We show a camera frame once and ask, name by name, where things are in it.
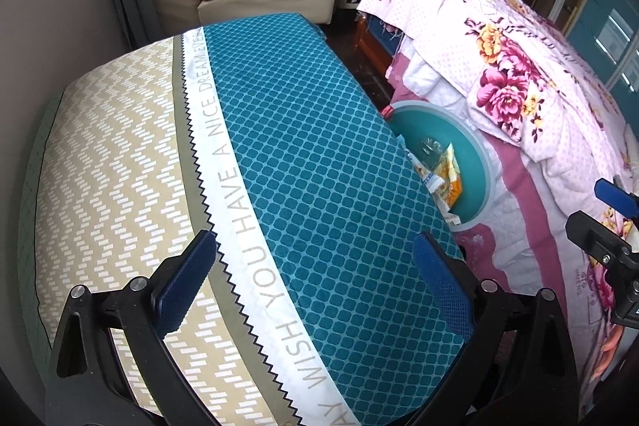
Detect clear plastic bottle blue label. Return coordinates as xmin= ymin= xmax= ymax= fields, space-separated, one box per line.
xmin=418 ymin=135 xmax=450 ymax=162

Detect yellow cake packet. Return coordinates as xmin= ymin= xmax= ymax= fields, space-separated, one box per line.
xmin=434 ymin=143 xmax=464 ymax=210

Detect pink white bed sheet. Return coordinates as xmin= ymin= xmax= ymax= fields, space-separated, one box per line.
xmin=387 ymin=52 xmax=630 ymax=407

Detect teal plastic basin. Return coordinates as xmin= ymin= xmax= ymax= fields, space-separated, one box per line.
xmin=389 ymin=101 xmax=496 ymax=233

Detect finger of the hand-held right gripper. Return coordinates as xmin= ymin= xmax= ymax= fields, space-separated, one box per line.
xmin=594 ymin=178 xmax=639 ymax=218
xmin=566 ymin=210 xmax=639 ymax=269

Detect pink floral quilt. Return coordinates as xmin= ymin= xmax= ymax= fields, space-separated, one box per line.
xmin=357 ymin=0 xmax=639 ymax=257

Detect teal cabinet doors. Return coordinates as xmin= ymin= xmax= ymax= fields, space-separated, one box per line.
xmin=569 ymin=0 xmax=639 ymax=92

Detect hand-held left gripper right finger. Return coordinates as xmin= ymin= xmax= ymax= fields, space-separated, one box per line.
xmin=413 ymin=232 xmax=580 ymax=426

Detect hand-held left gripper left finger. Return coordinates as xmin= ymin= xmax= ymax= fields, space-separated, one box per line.
xmin=45 ymin=230 xmax=220 ymax=426

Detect wooden bed frame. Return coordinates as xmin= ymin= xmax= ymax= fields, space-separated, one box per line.
xmin=355 ymin=12 xmax=406 ymax=72

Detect grey partition panel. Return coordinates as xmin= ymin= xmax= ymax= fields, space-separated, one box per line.
xmin=0 ymin=0 xmax=131 ymax=157

